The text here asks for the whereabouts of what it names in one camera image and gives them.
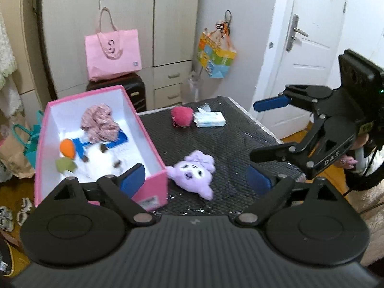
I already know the white grey sneaker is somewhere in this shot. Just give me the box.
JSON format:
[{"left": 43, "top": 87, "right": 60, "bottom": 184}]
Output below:
[
  {"left": 0, "top": 206, "right": 14, "bottom": 232},
  {"left": 16, "top": 198, "right": 33, "bottom": 225}
]

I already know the green makeup sponge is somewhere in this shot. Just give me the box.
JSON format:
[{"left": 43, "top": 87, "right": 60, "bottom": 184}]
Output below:
[{"left": 55, "top": 157, "right": 77, "bottom": 175}]

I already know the white door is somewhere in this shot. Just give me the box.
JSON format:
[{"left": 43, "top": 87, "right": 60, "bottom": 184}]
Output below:
[{"left": 261, "top": 0, "right": 351, "bottom": 140}]

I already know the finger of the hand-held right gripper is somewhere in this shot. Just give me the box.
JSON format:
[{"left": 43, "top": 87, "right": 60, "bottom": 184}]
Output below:
[
  {"left": 250, "top": 143, "right": 304, "bottom": 164},
  {"left": 253, "top": 84, "right": 332, "bottom": 112}
]

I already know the white wipes packet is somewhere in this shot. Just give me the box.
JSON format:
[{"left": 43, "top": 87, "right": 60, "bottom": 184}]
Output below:
[{"left": 193, "top": 103, "right": 226, "bottom": 128}]

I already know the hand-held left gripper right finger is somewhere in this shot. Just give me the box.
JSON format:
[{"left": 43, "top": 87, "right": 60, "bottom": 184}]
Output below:
[{"left": 235, "top": 163, "right": 351, "bottom": 227}]

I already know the pink cardboard box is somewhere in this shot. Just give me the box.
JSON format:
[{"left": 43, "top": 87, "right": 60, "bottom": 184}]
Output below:
[{"left": 34, "top": 85, "right": 168, "bottom": 211}]

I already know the beige fluffy rug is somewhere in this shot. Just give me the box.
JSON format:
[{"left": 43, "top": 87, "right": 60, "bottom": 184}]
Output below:
[{"left": 358, "top": 196, "right": 384, "bottom": 266}]

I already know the black bubble wrap mat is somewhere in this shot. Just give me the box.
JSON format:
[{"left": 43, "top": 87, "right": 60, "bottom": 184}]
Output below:
[{"left": 136, "top": 96, "right": 305, "bottom": 214}]

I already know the pink tote bag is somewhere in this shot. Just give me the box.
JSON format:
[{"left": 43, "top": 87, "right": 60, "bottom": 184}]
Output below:
[{"left": 85, "top": 7, "right": 142, "bottom": 81}]

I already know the brown paper bag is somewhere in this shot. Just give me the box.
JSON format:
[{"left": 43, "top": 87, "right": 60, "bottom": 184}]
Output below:
[{"left": 0, "top": 126, "right": 35, "bottom": 178}]

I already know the silver door handle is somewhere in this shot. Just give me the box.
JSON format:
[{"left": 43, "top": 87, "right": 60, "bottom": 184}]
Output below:
[{"left": 286, "top": 14, "right": 309, "bottom": 51}]

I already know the pink fluffy pompom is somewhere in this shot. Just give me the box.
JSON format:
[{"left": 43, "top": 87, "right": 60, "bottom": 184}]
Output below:
[{"left": 170, "top": 106, "right": 195, "bottom": 128}]

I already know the black suitcase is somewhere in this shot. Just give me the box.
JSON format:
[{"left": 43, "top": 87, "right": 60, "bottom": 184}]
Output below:
[{"left": 86, "top": 73, "right": 147, "bottom": 113}]

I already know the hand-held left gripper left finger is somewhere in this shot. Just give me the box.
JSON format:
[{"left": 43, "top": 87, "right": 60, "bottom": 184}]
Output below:
[{"left": 45, "top": 163, "right": 155, "bottom": 227}]

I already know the purple plush toy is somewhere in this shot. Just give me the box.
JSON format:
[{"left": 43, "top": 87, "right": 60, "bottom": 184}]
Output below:
[{"left": 166, "top": 150, "right": 216, "bottom": 201}]

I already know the pink floral cloth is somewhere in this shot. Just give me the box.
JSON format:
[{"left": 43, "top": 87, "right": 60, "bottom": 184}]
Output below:
[{"left": 80, "top": 103, "right": 119, "bottom": 143}]

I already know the clear plastic bag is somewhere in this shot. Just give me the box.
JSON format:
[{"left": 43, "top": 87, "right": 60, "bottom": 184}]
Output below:
[{"left": 187, "top": 69, "right": 206, "bottom": 102}]

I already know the person's right hand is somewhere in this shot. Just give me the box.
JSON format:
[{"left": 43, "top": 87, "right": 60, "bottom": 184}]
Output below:
[{"left": 341, "top": 153, "right": 360, "bottom": 170}]

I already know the beige wardrobe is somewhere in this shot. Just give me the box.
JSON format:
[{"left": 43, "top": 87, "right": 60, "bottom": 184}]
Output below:
[{"left": 21, "top": 0, "right": 201, "bottom": 111}]

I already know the teal shopping bag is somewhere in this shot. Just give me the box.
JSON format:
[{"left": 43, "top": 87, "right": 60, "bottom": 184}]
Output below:
[{"left": 12, "top": 111, "right": 45, "bottom": 169}]

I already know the orange makeup sponge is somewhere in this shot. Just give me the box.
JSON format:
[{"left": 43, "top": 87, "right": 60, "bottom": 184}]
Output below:
[{"left": 59, "top": 139, "right": 76, "bottom": 159}]

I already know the colourful gift bag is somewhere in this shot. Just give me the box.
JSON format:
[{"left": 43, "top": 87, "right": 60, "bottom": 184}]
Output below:
[{"left": 196, "top": 21, "right": 237, "bottom": 79}]

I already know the white plush toy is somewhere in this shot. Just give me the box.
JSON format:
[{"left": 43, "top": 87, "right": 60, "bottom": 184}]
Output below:
[{"left": 73, "top": 142, "right": 132, "bottom": 183}]

